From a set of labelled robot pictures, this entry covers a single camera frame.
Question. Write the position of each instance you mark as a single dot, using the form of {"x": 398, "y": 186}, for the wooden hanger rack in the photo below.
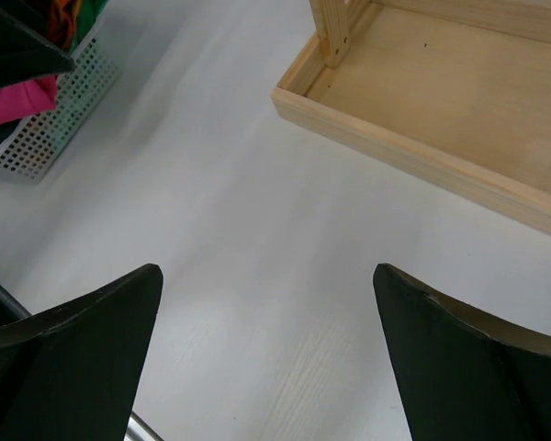
{"x": 457, "y": 93}

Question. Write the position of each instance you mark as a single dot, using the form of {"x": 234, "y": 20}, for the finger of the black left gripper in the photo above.
{"x": 24, "y": 53}

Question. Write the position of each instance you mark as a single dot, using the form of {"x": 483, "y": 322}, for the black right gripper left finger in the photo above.
{"x": 72, "y": 372}

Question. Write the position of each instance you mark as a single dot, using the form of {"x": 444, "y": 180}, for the orange patterned garment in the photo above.
{"x": 62, "y": 22}

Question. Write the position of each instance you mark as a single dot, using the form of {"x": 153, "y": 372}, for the pink garment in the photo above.
{"x": 28, "y": 98}

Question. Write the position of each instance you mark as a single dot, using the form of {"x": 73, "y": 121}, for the white perforated plastic basket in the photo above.
{"x": 34, "y": 145}

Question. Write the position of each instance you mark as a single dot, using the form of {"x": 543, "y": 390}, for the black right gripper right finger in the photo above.
{"x": 462, "y": 373}

